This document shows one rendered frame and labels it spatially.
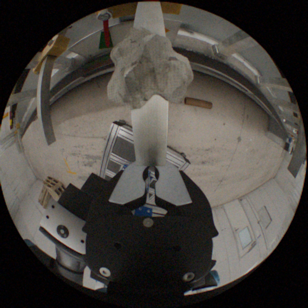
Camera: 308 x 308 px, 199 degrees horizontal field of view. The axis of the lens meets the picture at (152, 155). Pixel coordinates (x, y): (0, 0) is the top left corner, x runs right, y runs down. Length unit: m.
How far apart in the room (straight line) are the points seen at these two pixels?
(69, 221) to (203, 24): 0.77
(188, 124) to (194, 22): 0.92
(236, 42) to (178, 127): 0.91
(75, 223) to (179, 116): 1.03
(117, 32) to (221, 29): 0.42
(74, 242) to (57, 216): 0.07
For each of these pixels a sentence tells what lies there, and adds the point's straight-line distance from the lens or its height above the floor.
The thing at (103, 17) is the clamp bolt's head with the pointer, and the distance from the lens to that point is 0.23.
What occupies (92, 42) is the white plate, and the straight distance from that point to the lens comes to 0.31.
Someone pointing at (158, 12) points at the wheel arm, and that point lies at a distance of 0.16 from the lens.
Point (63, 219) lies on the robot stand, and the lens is 0.27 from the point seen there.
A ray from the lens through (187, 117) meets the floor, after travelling 1.00.
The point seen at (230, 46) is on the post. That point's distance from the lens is 0.33.
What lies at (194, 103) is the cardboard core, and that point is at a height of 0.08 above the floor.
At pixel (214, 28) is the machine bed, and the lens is 0.56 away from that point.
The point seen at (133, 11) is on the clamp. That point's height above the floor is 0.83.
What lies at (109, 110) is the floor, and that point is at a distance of 1.05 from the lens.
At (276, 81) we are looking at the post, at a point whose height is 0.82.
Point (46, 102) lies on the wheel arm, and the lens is 0.27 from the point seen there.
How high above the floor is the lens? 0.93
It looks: 60 degrees down
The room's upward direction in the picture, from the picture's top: 178 degrees counter-clockwise
